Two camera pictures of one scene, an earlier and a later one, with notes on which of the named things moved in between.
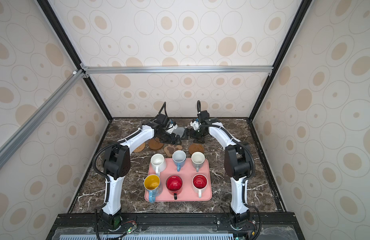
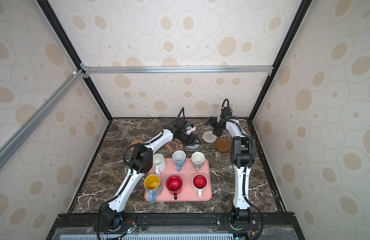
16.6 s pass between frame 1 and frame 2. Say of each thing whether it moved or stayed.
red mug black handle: stayed
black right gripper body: moved
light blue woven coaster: moved
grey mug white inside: stayed
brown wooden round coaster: moved
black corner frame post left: stayed
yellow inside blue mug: stayed
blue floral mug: stayed
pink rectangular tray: stayed
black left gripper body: moved
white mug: stayed
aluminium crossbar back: stayed
